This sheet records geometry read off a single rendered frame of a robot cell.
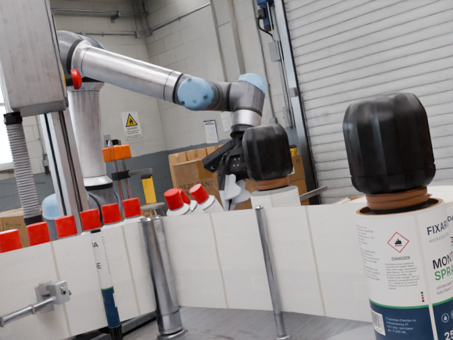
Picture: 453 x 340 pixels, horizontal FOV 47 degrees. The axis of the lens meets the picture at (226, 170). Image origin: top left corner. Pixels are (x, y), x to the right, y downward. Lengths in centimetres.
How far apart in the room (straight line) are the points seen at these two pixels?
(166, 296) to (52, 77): 43
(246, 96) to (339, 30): 441
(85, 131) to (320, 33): 455
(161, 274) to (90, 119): 74
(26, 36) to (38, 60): 5
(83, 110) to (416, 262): 112
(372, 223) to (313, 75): 537
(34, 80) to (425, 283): 72
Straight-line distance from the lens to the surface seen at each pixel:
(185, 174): 169
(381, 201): 53
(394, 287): 53
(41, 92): 98
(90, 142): 148
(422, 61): 527
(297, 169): 546
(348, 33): 564
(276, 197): 89
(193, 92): 121
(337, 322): 79
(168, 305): 83
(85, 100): 148
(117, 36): 788
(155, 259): 82
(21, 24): 101
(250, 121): 129
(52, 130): 112
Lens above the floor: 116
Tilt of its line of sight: 3 degrees down
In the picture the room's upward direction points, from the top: 10 degrees counter-clockwise
